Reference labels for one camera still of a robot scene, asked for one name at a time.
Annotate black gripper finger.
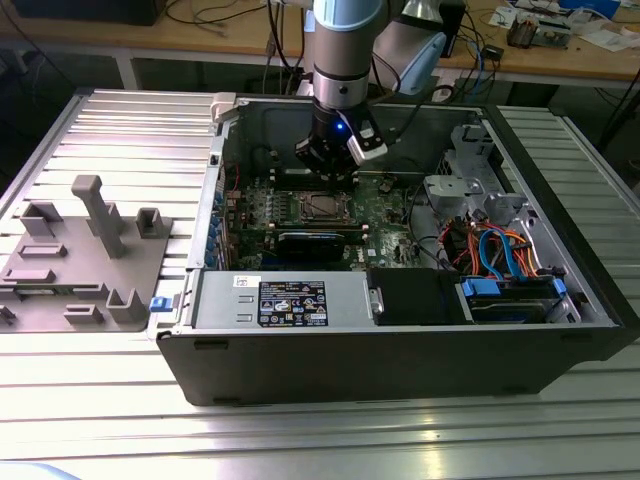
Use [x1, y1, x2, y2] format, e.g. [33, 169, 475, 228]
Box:
[294, 139, 334, 178]
[331, 148, 359, 181]

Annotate black RAM slot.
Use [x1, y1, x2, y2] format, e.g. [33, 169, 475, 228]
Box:
[267, 222, 371, 236]
[272, 167, 359, 192]

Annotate CPU socket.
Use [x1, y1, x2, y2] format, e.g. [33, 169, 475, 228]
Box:
[298, 191, 355, 222]

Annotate metal CPU cooler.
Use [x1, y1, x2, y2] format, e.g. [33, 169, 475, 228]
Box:
[507, 12, 541, 49]

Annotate green motherboard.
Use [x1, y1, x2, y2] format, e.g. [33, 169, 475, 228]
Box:
[222, 172, 431, 274]

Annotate black graphics card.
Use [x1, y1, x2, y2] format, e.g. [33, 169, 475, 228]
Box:
[273, 229, 346, 262]

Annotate grey metal drive cage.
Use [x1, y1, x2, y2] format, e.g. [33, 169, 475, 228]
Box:
[423, 122, 506, 211]

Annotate black printed rating label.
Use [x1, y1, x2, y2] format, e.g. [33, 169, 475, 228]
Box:
[257, 279, 327, 329]

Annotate wooden workbench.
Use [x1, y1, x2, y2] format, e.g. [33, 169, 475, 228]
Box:
[0, 0, 640, 81]

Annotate grey power supply unit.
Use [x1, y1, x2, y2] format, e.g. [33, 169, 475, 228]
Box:
[192, 269, 374, 331]

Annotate hard disk in blue carrier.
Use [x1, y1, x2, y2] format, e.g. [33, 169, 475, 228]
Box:
[458, 277, 569, 325]

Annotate black open PC case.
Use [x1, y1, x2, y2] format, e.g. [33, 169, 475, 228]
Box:
[155, 92, 640, 407]

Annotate grey plastic parts rack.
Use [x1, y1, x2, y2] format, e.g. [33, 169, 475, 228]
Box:
[0, 174, 174, 334]

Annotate dark monitor base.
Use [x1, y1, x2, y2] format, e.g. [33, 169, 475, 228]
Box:
[9, 0, 161, 26]

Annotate white paper sheets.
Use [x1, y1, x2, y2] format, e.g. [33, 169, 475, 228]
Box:
[582, 27, 636, 51]

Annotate pale blue object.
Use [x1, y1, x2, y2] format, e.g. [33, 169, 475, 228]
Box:
[0, 462, 84, 480]

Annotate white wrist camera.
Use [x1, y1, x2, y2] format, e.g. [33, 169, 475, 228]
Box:
[345, 117, 390, 165]

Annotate black camera cable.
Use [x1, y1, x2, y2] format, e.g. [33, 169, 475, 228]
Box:
[387, 89, 431, 146]

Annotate black looped cable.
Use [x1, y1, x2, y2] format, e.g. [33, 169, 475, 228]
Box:
[406, 184, 461, 271]

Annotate blue network cable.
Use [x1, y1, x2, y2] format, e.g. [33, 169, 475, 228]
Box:
[472, 29, 490, 96]

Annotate blue wire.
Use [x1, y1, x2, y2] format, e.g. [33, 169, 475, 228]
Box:
[477, 227, 514, 281]

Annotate orange wire bundle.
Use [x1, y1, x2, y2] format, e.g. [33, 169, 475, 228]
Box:
[502, 227, 541, 279]

